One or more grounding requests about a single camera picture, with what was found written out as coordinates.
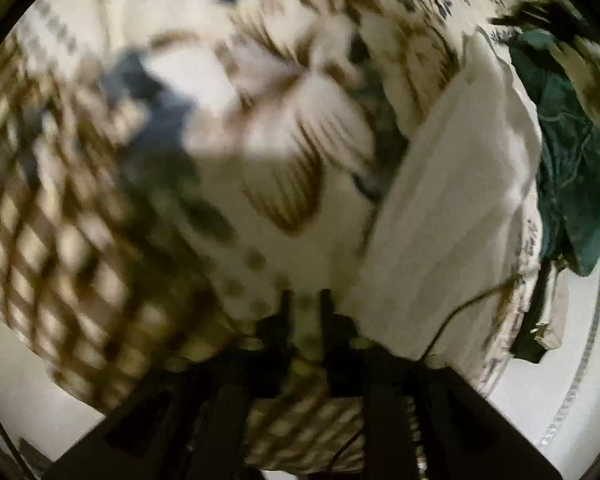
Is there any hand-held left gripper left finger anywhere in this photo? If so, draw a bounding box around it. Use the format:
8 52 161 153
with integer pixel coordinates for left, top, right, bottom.
44 289 296 480

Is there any thin black cable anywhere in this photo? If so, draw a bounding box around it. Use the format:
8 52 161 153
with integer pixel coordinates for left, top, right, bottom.
419 277 518 363

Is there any dark green garment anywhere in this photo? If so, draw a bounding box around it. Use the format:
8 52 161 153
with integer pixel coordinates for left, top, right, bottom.
507 29 600 277

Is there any brown and blue patterned blanket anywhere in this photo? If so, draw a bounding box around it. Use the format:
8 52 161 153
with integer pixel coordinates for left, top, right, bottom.
0 0 548 476

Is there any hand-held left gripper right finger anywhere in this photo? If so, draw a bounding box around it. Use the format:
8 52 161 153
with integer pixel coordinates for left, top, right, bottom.
320 289 565 480

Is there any white garment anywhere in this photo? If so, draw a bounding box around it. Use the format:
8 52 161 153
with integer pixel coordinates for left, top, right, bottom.
342 25 545 403

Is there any beige cloth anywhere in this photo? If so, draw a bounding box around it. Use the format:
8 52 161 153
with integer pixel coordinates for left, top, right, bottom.
529 260 571 352

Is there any black and tan cloth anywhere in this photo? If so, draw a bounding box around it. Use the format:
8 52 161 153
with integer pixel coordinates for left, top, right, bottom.
487 0 600 138

